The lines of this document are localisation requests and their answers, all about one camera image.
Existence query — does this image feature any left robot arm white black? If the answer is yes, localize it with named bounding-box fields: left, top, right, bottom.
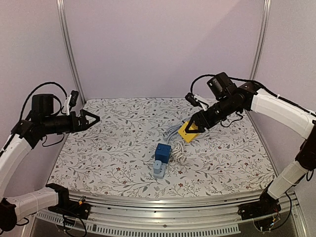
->
left=0, top=90, right=100, bottom=233

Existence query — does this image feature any yellow cube socket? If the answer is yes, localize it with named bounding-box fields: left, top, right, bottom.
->
left=178, top=121, right=199, bottom=143

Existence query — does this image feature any white coiled power cable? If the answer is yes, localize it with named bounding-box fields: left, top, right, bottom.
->
left=170, top=140, right=188, bottom=165

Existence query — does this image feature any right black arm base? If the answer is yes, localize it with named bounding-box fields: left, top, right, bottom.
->
left=237, top=198, right=281, bottom=220

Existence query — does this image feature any aluminium frame post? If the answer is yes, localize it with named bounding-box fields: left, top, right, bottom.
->
left=248, top=0, right=272, bottom=81
left=56, top=0, right=86, bottom=105

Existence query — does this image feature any grey-blue power strip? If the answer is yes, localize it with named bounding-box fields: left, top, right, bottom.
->
left=153, top=160, right=167, bottom=179

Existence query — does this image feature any floral patterned table mat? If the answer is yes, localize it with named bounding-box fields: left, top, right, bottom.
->
left=49, top=98, right=276, bottom=198

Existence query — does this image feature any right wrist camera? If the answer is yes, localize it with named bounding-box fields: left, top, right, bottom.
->
left=185, top=72, right=237, bottom=111

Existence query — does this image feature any light blue plug adapter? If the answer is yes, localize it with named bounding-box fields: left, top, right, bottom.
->
left=153, top=160, right=162, bottom=174

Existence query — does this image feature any aluminium front rail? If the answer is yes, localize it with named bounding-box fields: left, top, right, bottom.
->
left=24, top=190, right=301, bottom=235

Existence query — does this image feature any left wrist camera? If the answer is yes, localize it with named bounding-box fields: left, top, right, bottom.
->
left=31, top=90, right=79, bottom=117

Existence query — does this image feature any left aluminium frame post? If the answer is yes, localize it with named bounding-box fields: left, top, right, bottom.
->
left=56, top=0, right=86, bottom=105

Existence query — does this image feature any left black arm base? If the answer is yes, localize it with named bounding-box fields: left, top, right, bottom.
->
left=48, top=196, right=91, bottom=220

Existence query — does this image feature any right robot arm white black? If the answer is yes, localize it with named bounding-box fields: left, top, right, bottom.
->
left=185, top=74, right=316, bottom=215

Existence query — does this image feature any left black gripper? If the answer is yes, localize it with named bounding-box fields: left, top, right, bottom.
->
left=42, top=109, right=100, bottom=134

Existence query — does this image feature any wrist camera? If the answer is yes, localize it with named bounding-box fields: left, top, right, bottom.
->
left=31, top=90, right=79, bottom=117
left=185, top=72, right=237, bottom=111

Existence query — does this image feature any right aluminium frame post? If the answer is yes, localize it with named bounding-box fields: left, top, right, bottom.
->
left=248, top=0, right=272, bottom=81

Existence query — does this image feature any blue cube socket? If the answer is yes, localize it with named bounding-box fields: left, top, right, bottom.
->
left=155, top=143, right=171, bottom=163

